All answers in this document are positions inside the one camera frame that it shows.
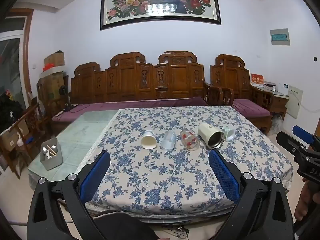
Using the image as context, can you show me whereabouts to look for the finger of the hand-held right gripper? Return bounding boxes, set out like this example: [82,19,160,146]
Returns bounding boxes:
[292,125,320,147]
[276,131,304,156]

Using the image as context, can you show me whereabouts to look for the red gift box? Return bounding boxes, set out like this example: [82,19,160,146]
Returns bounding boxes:
[250,73,264,86]

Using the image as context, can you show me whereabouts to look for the carved wooden sofa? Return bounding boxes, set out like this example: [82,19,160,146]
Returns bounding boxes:
[70,51,223,106]

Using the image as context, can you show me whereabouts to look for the white electrical cabinet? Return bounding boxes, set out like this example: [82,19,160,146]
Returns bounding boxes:
[286,85,304,119]

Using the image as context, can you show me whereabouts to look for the clear plastic cup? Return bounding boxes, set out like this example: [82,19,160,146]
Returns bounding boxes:
[160,130,176,150]

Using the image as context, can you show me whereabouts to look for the pale green cup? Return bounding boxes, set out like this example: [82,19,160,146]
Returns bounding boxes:
[221,126,236,141]

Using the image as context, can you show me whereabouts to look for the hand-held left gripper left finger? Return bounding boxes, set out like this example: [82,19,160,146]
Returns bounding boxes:
[27,150,111,240]

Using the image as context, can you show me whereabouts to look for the wooden side chair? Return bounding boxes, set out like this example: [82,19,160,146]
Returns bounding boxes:
[0,102,54,179]

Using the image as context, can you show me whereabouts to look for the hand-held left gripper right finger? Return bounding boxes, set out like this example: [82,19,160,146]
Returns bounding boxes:
[208,149,294,240]

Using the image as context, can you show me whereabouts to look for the carved wooden armchair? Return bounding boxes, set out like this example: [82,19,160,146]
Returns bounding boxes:
[209,54,274,133]

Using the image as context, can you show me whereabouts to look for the person's right hand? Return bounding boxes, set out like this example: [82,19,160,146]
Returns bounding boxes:
[294,178,320,222]

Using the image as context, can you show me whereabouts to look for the framed peacock flower painting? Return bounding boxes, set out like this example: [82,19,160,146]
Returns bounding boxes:
[100,0,222,31]

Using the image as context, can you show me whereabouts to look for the small purple seat cushion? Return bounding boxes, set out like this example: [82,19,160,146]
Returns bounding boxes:
[232,98,272,117]

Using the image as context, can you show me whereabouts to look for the cream steel-lined mug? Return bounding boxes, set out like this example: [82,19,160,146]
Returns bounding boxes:
[197,122,225,150]

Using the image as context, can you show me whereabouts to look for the wooden side table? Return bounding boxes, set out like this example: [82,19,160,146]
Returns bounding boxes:
[251,84,289,121]

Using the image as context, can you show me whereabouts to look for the white paper cup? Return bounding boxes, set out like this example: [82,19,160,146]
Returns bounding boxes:
[141,129,158,149]

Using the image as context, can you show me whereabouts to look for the small cardboard box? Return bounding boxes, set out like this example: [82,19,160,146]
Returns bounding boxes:
[44,50,65,67]

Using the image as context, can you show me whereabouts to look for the black standing fan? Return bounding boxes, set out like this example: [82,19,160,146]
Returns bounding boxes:
[58,85,75,112]

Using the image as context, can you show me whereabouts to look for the grey utensil holder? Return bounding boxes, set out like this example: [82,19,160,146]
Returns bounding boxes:
[40,137,63,171]

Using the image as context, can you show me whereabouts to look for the long purple sofa cushion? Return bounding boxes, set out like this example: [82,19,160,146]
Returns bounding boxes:
[51,96,209,128]

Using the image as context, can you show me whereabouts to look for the glass top table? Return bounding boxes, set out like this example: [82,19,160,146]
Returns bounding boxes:
[27,109,121,193]

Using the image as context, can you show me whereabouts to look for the red flower glass cup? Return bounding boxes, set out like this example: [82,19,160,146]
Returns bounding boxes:
[179,128,200,151]

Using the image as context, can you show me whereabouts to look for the person's dark trousers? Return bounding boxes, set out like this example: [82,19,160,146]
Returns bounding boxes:
[92,211,161,240]

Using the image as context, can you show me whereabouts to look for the grey wall panel box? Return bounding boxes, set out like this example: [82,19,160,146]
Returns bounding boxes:
[270,28,291,46]

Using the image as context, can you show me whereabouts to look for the blue floral tablecloth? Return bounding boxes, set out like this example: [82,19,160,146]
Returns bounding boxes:
[75,106,294,217]

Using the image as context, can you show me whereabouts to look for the clear plastic bag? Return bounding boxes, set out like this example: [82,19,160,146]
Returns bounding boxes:
[271,115,285,134]

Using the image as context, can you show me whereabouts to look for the large cardboard box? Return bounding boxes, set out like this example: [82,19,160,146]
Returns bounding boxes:
[38,71,66,103]

